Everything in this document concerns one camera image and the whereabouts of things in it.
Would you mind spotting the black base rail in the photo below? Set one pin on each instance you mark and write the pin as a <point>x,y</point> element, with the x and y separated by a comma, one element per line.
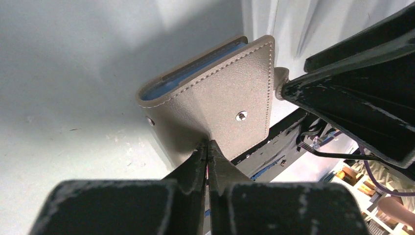
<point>278,159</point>

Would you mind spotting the person in background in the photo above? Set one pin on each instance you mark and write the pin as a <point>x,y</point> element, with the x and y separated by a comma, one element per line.
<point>396,206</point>

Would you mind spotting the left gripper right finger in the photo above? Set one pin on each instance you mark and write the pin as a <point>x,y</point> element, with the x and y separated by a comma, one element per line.
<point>240,206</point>

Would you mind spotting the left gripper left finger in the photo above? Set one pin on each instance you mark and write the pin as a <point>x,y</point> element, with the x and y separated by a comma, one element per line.
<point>174,205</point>

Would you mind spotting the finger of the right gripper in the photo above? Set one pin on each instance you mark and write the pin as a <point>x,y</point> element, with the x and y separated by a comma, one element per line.
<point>365,87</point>

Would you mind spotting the grey felt card holder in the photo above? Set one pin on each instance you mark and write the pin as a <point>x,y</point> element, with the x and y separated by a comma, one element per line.
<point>224,94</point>

